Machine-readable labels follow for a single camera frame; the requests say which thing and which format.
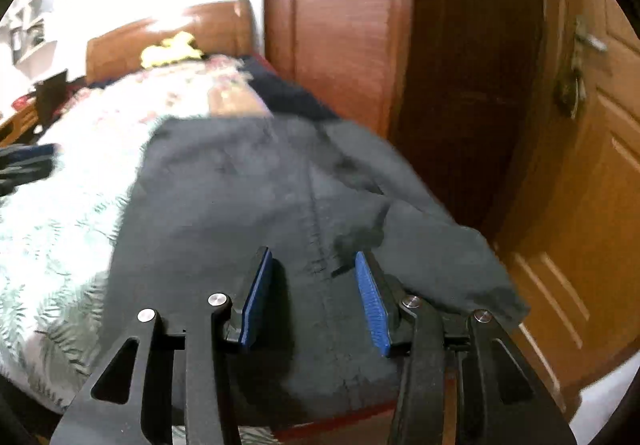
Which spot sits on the yellow plush toy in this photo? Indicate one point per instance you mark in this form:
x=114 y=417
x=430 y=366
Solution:
x=165 y=52

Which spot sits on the black jacket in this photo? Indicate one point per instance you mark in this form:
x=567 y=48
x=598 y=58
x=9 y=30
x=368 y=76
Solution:
x=250 y=205

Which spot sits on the floral leaf print quilt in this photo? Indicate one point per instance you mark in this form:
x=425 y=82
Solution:
x=60 y=250

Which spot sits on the wooden louvered wardrobe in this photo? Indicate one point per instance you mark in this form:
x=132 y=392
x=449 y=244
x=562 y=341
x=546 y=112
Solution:
x=340 y=25

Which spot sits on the wooden bed headboard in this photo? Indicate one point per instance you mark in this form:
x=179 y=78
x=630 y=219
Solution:
x=125 y=45

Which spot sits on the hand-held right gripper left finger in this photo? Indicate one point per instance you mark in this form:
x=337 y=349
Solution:
x=256 y=300

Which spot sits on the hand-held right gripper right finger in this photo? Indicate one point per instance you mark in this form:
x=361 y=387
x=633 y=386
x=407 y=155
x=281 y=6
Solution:
x=372 y=305

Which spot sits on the white wall shelf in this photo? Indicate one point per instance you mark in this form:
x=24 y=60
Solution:
x=35 y=25

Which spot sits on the navy blue bedsheet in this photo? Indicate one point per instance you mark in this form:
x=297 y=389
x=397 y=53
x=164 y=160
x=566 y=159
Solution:
x=285 y=95

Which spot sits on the wooden door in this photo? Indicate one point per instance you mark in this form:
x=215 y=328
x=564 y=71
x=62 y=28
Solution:
x=575 y=225

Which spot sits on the dark wooden chair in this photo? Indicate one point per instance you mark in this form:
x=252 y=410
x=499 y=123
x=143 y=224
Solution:
x=50 y=95

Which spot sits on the wooden desk cabinet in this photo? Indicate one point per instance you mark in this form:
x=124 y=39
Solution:
x=15 y=125

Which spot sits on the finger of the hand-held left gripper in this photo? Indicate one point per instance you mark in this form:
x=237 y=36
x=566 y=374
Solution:
x=30 y=151
x=25 y=174

